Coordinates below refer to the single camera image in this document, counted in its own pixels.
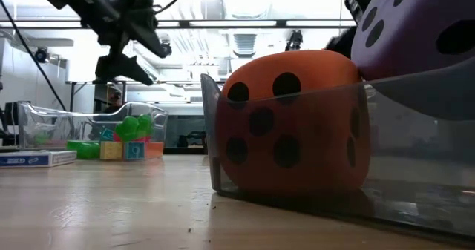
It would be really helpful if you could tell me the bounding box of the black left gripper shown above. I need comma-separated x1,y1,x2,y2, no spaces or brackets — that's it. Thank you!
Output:
85,0,174,87

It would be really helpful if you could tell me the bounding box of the orange foam die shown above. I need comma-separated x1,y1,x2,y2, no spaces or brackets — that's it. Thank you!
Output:
214,49,372,197

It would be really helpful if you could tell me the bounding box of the purple foam die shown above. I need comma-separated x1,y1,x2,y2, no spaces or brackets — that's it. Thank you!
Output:
350,0,475,122

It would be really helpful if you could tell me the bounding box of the magenta toy brick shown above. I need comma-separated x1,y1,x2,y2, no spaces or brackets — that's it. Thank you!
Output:
112,133,154,144

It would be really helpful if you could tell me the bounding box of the small yellow cube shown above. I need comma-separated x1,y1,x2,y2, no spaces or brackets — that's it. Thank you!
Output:
99,141,124,161

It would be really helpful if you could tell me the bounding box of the orange toy piece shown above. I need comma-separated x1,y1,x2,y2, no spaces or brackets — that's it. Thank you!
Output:
144,141,165,159

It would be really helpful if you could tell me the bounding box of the short green toy brick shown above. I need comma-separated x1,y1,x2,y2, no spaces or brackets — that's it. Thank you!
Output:
66,139,102,160

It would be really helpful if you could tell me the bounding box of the blue playing card box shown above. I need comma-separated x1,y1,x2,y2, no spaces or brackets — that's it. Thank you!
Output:
0,149,78,169

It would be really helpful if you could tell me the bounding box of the black hanging device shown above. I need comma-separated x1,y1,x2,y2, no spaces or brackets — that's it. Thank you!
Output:
284,29,304,53

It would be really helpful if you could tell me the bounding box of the dark folding table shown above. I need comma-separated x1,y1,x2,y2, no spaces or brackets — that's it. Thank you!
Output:
65,79,129,114

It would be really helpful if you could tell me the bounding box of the clear plastic container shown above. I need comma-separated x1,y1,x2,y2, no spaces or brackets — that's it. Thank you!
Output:
16,100,170,160

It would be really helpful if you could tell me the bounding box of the grey translucent plastic bin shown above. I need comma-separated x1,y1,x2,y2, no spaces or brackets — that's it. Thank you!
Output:
200,59,475,240

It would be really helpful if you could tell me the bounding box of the black monitor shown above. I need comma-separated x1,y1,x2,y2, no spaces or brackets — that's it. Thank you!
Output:
2,101,19,127

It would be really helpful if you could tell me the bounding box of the black round wall camera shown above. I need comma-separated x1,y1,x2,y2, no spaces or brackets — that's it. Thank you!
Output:
33,46,51,64

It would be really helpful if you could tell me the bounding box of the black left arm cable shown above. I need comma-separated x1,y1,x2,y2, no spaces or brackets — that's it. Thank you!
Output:
0,0,68,112

